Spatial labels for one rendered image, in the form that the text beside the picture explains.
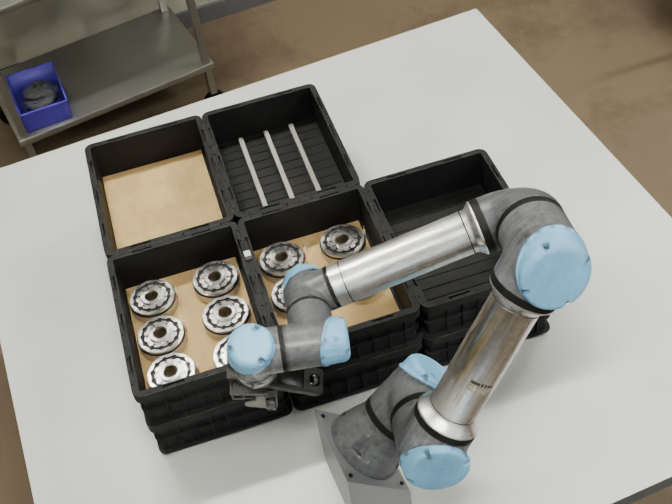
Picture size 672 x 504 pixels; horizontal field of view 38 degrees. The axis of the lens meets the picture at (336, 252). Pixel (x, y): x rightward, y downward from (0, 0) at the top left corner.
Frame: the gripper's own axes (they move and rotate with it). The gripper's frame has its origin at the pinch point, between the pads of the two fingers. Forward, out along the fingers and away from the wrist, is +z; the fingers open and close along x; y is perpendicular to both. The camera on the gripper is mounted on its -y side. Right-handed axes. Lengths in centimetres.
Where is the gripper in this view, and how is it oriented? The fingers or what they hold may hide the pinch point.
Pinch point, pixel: (275, 389)
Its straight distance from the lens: 187.0
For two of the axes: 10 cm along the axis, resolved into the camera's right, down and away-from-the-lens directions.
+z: 0.0, 3.3, 9.5
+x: 0.0, 9.5, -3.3
